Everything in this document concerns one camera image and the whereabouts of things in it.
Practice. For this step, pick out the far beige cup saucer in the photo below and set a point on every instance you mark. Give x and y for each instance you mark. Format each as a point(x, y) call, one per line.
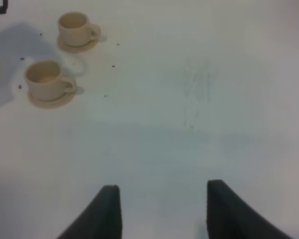
point(75, 49)

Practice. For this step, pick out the near beige teacup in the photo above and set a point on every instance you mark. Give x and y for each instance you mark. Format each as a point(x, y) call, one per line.
point(47, 81)

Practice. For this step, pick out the beige teacup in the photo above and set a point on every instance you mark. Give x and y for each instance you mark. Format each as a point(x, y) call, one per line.
point(47, 81)
point(75, 29)

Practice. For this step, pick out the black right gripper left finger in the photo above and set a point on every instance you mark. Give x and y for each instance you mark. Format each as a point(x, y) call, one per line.
point(102, 219)

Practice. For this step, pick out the near beige cup saucer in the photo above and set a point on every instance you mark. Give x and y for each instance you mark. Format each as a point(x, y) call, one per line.
point(51, 104)

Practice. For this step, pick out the beige cup saucer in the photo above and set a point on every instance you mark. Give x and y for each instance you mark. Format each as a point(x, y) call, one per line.
point(75, 49)
point(51, 104)

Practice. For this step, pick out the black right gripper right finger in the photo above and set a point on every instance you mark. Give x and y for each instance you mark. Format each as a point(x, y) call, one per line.
point(229, 217)

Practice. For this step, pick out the far beige teacup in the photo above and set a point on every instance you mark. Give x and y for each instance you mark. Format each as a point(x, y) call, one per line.
point(75, 29)

